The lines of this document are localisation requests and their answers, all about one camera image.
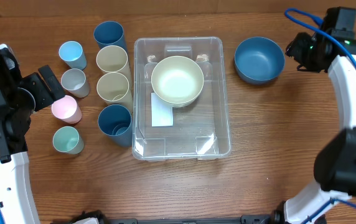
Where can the pink small cup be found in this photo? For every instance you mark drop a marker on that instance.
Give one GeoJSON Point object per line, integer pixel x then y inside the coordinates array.
{"type": "Point", "coordinates": [67, 110]}

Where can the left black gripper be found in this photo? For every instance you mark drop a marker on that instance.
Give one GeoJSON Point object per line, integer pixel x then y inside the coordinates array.
{"type": "Point", "coordinates": [46, 96]}

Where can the light blue small cup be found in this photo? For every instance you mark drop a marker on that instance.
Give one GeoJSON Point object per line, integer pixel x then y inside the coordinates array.
{"type": "Point", "coordinates": [71, 52]}

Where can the mint green small cup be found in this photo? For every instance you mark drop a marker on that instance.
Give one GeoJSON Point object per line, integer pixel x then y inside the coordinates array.
{"type": "Point", "coordinates": [68, 140]}

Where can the cream tall cup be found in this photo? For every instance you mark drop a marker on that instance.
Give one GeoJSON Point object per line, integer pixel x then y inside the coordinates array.
{"type": "Point", "coordinates": [114, 58]}
{"type": "Point", "coordinates": [114, 88]}

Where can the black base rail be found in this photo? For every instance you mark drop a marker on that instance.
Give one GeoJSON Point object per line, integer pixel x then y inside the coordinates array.
{"type": "Point", "coordinates": [97, 216]}

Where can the dark blue tall cup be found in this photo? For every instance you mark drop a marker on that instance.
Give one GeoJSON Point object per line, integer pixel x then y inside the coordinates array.
{"type": "Point", "coordinates": [115, 121]}
{"type": "Point", "coordinates": [110, 33]}

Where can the grey small cup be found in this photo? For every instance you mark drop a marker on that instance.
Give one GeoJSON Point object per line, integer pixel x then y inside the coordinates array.
{"type": "Point", "coordinates": [75, 81]}

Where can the cream bowl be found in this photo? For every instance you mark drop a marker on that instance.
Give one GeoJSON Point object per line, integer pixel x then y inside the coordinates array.
{"type": "Point", "coordinates": [177, 101]}
{"type": "Point", "coordinates": [177, 75]}

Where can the dark blue bowl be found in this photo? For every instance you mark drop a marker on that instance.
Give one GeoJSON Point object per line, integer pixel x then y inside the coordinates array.
{"type": "Point", "coordinates": [259, 60]}

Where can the near cream tall cup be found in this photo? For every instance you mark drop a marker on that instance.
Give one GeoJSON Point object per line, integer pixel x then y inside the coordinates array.
{"type": "Point", "coordinates": [114, 88]}

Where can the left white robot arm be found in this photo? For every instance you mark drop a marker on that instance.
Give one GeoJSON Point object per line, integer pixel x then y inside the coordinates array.
{"type": "Point", "coordinates": [20, 97]}

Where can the far dark blue tall cup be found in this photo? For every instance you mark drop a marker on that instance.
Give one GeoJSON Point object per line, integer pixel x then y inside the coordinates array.
{"type": "Point", "coordinates": [110, 33]}

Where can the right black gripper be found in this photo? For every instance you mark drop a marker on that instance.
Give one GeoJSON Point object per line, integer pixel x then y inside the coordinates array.
{"type": "Point", "coordinates": [295, 48]}

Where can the white paper label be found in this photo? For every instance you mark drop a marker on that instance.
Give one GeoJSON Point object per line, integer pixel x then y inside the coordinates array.
{"type": "Point", "coordinates": [161, 112]}

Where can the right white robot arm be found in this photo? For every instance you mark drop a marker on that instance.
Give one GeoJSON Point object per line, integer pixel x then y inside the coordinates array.
{"type": "Point", "coordinates": [335, 166]}

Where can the clear plastic storage container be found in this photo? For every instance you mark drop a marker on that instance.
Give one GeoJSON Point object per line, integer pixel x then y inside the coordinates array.
{"type": "Point", "coordinates": [200, 130]}

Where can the near dark blue tall cup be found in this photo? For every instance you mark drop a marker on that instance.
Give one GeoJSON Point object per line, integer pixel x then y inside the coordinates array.
{"type": "Point", "coordinates": [115, 121]}

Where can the far cream tall cup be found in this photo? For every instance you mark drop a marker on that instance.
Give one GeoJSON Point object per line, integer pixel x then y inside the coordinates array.
{"type": "Point", "coordinates": [114, 58]}

